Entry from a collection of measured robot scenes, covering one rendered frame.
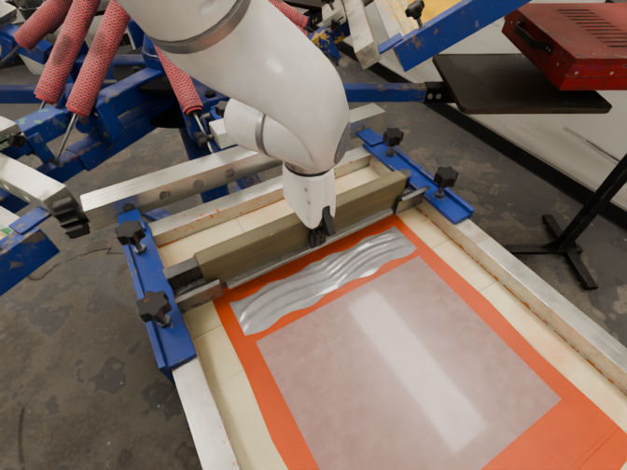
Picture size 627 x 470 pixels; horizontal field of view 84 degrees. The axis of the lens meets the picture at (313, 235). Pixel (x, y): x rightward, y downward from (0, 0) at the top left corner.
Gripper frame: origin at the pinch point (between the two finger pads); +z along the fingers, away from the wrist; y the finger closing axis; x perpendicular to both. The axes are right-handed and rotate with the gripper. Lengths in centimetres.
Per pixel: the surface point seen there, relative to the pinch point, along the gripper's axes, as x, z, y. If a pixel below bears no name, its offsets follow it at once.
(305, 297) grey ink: -6.2, 5.6, 9.0
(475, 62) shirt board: 94, 6, -44
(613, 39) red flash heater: 106, -9, -12
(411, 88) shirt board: 66, 9, -45
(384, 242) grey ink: 13.1, 5.3, 6.5
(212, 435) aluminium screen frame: -27.0, 2.6, 22.0
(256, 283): -12.4, 6.0, 1.9
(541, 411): 13.1, 6.0, 41.5
